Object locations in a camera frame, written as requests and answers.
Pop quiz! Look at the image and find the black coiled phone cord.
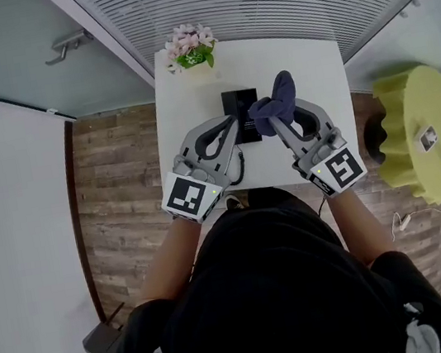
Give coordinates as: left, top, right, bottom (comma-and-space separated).
220, 144, 250, 188

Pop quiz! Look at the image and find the person's right forearm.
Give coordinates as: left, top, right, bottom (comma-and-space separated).
325, 183, 386, 272

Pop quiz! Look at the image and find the white desk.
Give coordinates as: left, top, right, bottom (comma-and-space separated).
140, 20, 366, 207

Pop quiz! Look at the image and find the round table yellow-green cloth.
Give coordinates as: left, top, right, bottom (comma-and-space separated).
362, 61, 441, 215

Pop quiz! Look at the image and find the pink flower pot plant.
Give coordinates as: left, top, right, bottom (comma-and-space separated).
159, 19, 223, 76

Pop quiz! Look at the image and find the person's black white shoe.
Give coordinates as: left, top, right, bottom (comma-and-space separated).
223, 191, 248, 213

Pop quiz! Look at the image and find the metal door handle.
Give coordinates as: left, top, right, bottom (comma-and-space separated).
40, 27, 97, 67

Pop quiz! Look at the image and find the small white box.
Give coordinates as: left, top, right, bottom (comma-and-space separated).
411, 123, 441, 156

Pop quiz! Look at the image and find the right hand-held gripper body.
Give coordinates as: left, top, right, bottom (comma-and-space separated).
286, 119, 371, 203

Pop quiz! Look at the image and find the dark blue cloth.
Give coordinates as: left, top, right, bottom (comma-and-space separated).
242, 68, 305, 141

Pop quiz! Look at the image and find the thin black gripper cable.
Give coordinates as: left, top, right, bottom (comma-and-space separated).
315, 194, 330, 215

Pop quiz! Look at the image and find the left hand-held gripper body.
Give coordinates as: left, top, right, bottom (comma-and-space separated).
152, 141, 237, 230

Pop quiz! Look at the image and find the person's black shirt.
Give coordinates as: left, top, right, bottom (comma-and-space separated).
76, 160, 441, 353

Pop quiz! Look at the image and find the person's left forearm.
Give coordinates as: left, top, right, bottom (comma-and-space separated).
126, 212, 214, 308

